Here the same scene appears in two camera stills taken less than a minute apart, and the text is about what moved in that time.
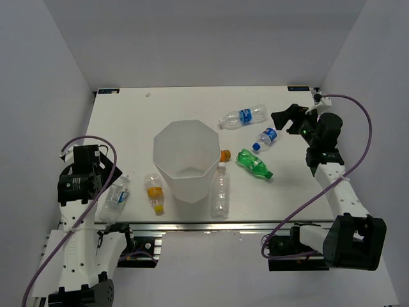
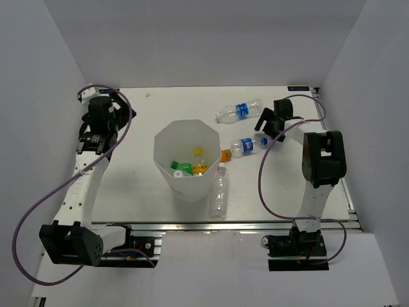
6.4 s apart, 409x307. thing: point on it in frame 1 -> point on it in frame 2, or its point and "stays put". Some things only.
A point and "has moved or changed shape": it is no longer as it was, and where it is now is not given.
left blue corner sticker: x=115 y=91 stays put
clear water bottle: x=116 y=199 -> x=180 y=174
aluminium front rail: x=206 y=226 stays put
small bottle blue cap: x=268 y=136 has moved or changed shape
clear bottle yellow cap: x=154 y=185 -> x=199 y=166
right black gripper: x=293 y=112 -> x=266 y=114
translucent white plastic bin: x=186 y=153 stays put
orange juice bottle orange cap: x=225 y=155 stays put
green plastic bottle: x=255 y=164 -> x=186 y=167
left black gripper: x=107 y=170 -> x=123 y=112
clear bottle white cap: x=220 y=188 stays put
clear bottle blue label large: x=234 y=119 has moved or changed shape
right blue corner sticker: x=298 y=88 stays put
